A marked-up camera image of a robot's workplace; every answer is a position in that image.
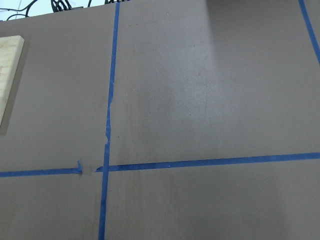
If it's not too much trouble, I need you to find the bamboo cutting board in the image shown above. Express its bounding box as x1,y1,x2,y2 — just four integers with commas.
0,35,25,132

